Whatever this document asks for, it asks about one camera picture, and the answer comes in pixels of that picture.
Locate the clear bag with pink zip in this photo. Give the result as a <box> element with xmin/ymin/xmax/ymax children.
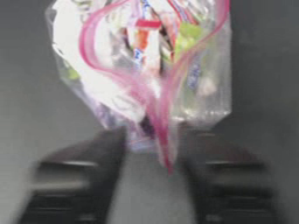
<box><xmin>45</xmin><ymin>0</ymin><xmax>234</xmax><ymax>176</ymax></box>

